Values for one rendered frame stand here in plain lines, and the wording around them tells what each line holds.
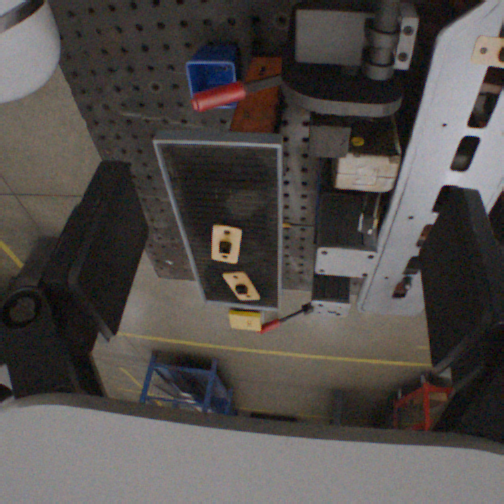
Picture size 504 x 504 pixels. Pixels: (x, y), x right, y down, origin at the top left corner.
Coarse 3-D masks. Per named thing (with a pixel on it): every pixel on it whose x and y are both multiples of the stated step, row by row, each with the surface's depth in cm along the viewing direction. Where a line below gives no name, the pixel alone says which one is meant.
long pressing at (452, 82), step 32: (480, 0) 37; (448, 32) 41; (480, 32) 40; (448, 64) 45; (480, 64) 43; (448, 96) 48; (416, 128) 53; (448, 128) 52; (480, 128) 51; (416, 160) 58; (448, 160) 57; (480, 160) 55; (416, 192) 63; (480, 192) 61; (384, 224) 71; (416, 224) 70; (384, 256) 79; (384, 288) 89; (416, 288) 87
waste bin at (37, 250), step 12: (48, 240) 279; (36, 252) 273; (48, 252) 273; (24, 264) 270; (36, 264) 266; (12, 276) 261; (24, 276) 259; (36, 276) 260; (12, 288) 255; (0, 300) 256
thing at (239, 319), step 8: (232, 312) 75; (240, 312) 75; (248, 312) 75; (232, 320) 76; (240, 320) 76; (248, 320) 75; (256, 320) 75; (240, 328) 79; (248, 328) 78; (256, 328) 78
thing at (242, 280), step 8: (224, 272) 62; (232, 272) 62; (240, 272) 61; (232, 280) 63; (240, 280) 63; (248, 280) 63; (232, 288) 65; (240, 288) 64; (248, 288) 65; (240, 296) 67; (248, 296) 67; (256, 296) 66
